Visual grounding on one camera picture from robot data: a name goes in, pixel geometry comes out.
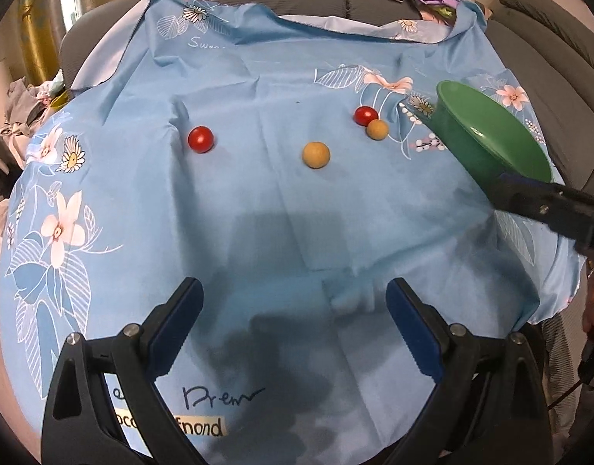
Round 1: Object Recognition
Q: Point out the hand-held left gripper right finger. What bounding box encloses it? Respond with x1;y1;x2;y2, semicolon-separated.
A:
385;277;555;465

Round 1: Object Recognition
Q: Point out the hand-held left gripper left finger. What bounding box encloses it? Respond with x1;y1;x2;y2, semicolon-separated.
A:
41;277;204;465

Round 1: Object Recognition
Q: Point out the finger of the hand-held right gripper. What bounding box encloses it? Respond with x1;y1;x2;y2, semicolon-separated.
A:
491;172;594;245

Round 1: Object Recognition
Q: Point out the green plastic bowl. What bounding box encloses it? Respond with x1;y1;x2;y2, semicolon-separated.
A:
430;81;554;195

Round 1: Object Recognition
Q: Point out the blue floral cloth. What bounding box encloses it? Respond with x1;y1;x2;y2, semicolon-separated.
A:
0;0;585;465

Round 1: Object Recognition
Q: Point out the medium red tomato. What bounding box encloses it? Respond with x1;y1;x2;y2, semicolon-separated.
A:
188;126;214;154

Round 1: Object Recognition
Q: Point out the large yellow-brown round fruit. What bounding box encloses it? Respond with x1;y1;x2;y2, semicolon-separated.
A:
303;141;331;170

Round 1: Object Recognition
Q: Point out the grey white clothes pile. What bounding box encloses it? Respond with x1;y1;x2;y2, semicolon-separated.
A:
0;70;70;141

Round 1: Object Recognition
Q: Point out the yellow beige curtain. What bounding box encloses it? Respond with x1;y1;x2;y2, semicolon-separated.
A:
16;0;157;83

